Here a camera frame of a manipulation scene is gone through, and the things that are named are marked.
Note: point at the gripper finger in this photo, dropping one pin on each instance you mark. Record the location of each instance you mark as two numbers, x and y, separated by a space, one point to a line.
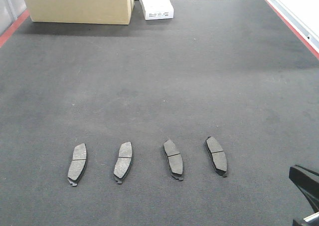
311 220
307 181

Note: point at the brake pad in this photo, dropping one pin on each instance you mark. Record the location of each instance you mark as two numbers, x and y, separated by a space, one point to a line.
217 156
78 164
174 159
124 162

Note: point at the white flat box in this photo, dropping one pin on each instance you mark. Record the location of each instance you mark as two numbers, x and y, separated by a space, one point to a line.
157 9

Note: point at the cardboard box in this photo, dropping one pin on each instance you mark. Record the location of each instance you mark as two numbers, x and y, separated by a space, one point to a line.
116 12

